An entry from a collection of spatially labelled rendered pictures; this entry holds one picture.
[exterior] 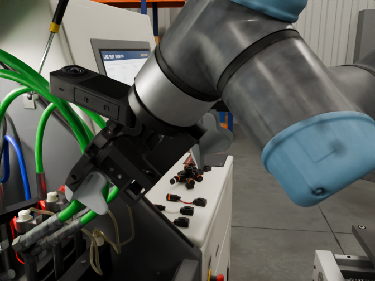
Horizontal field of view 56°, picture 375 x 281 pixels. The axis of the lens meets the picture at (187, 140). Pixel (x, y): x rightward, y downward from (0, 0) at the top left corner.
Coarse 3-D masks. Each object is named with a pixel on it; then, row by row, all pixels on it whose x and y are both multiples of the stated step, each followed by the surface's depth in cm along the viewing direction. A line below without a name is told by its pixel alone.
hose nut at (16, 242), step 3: (18, 237) 51; (15, 240) 51; (18, 240) 50; (12, 243) 51; (15, 243) 50; (18, 243) 50; (12, 246) 50; (15, 246) 50; (18, 246) 50; (21, 246) 50; (24, 246) 50; (15, 249) 50; (18, 249) 50; (21, 249) 51; (24, 249) 51
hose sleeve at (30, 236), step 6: (54, 216) 48; (42, 222) 49; (48, 222) 48; (54, 222) 48; (60, 222) 48; (36, 228) 49; (42, 228) 49; (48, 228) 48; (54, 228) 48; (24, 234) 51; (30, 234) 49; (36, 234) 49; (42, 234) 49; (24, 240) 50; (30, 240) 50; (36, 240) 50
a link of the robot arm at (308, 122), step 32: (288, 32) 25; (256, 64) 24; (288, 64) 23; (320, 64) 24; (224, 96) 26; (256, 96) 24; (288, 96) 23; (320, 96) 22; (352, 96) 24; (256, 128) 24; (288, 128) 22; (320, 128) 22; (352, 128) 22; (288, 160) 23; (320, 160) 22; (352, 160) 21; (288, 192) 24; (320, 192) 22
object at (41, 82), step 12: (0, 60) 44; (12, 60) 44; (24, 72) 43; (36, 72) 44; (36, 84) 44; (48, 84) 44; (48, 96) 44; (60, 108) 44; (72, 108) 44; (72, 120) 44; (84, 132) 44; (84, 144) 44; (72, 204) 47; (60, 216) 48
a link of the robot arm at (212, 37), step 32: (192, 0) 27; (224, 0) 25; (256, 0) 24; (288, 0) 24; (192, 32) 27; (224, 32) 25; (256, 32) 24; (160, 64) 30; (192, 64) 28; (224, 64) 25
